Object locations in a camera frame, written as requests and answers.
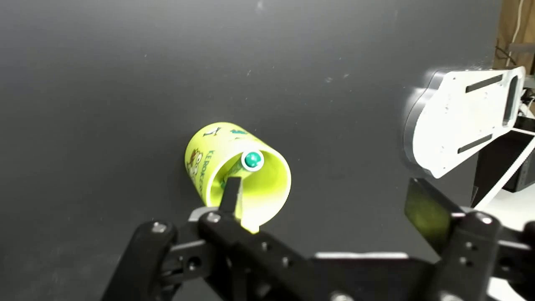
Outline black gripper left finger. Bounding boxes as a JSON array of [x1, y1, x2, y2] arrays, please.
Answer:
[[102, 176, 281, 301]]

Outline green marker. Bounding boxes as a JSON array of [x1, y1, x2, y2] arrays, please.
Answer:
[[221, 149, 264, 191]]

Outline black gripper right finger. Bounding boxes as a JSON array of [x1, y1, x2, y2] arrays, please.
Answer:
[[403, 176, 535, 301]]

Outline yellow-green cup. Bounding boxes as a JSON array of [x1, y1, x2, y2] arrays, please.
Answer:
[[182, 119, 294, 236]]

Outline silver metal plate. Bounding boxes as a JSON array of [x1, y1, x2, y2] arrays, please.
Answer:
[[398, 64, 528, 182]]

